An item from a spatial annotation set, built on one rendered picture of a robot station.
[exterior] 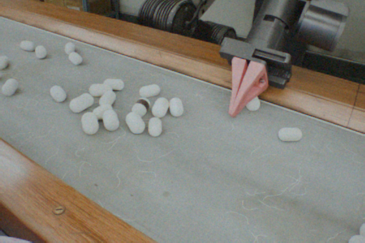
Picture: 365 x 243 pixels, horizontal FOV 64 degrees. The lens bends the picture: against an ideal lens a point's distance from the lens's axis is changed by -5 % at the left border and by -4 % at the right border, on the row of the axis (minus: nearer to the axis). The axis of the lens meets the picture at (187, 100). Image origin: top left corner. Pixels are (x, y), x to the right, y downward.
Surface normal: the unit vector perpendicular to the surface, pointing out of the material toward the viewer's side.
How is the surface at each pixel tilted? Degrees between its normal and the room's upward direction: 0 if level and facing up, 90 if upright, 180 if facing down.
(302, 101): 45
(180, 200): 0
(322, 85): 0
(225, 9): 89
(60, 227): 0
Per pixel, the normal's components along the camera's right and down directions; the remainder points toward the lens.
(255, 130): 0.04, -0.84
